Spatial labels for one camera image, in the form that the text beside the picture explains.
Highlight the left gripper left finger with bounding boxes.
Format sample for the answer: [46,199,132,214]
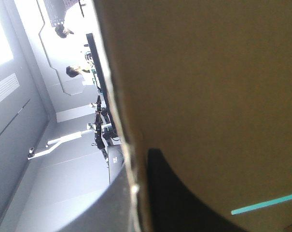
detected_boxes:
[56,167,138,232]

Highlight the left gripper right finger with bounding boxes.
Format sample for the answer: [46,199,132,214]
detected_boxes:
[147,147,248,232]

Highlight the brown cardboard box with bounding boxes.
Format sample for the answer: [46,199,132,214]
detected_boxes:
[92,0,292,232]

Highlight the person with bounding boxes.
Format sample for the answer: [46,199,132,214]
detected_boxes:
[65,63,96,86]
[54,14,88,39]

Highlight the white camera stand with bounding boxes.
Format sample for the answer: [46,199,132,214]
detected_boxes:
[27,122,96,160]

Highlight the dark wall display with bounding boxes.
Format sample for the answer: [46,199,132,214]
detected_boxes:
[42,0,86,28]

